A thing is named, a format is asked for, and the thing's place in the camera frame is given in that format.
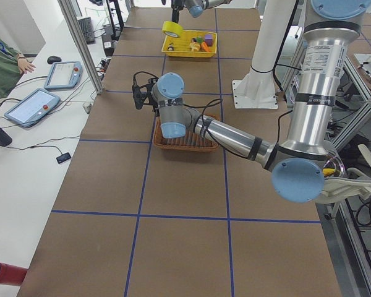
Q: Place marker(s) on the black keyboard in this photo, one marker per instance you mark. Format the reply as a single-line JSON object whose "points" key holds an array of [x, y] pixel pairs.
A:
{"points": [[85, 24]]}

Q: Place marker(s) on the person in green shirt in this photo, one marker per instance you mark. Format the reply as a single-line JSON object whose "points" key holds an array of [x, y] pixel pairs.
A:
{"points": [[9, 71]]}

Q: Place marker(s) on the purple toy block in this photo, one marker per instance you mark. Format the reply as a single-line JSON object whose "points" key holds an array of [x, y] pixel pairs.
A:
{"points": [[208, 39]]}

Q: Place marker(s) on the person hand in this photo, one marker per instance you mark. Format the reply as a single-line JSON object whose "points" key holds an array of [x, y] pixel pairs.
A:
{"points": [[25, 66]]}

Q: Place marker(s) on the brown wicker basket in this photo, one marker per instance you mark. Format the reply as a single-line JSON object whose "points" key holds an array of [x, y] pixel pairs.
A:
{"points": [[190, 142]]}

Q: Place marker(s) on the yellow plastic basket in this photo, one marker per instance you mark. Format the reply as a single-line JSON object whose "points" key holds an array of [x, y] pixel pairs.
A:
{"points": [[181, 45]]}

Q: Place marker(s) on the orange toy carrot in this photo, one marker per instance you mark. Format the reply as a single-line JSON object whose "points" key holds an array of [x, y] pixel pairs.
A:
{"points": [[205, 47]]}

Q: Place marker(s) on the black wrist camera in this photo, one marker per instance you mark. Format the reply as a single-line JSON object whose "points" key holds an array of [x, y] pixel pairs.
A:
{"points": [[143, 95]]}

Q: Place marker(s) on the yellow tape roll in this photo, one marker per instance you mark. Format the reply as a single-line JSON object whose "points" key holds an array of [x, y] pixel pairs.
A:
{"points": [[172, 29]]}

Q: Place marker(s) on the upper teach pendant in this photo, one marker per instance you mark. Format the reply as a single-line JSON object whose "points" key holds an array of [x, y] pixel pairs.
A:
{"points": [[63, 75]]}

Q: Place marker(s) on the aluminium frame post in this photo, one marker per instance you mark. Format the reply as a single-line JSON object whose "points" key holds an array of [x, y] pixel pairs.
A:
{"points": [[78, 38]]}

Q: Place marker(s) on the black computer mouse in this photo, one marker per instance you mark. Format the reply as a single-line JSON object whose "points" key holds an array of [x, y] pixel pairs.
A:
{"points": [[53, 59]]}

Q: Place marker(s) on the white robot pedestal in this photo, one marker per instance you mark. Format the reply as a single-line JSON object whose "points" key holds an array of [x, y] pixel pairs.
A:
{"points": [[257, 89]]}

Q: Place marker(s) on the lower teach pendant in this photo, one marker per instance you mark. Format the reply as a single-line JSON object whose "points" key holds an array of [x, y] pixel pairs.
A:
{"points": [[32, 108]]}

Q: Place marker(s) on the small black device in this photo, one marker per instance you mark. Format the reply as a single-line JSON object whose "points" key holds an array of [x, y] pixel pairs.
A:
{"points": [[63, 157]]}

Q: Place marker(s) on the yellow toy figure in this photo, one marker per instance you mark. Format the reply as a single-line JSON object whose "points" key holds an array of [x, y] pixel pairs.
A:
{"points": [[194, 46]]}

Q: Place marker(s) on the red cylinder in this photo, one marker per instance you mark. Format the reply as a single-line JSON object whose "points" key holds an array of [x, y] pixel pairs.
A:
{"points": [[12, 275]]}

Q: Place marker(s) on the white pot with corn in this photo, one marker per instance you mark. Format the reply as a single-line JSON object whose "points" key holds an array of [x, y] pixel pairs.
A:
{"points": [[334, 166]]}

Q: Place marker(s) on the teach pendant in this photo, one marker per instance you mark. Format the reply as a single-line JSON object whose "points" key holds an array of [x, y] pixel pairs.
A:
{"points": [[32, 108], [63, 75]]}

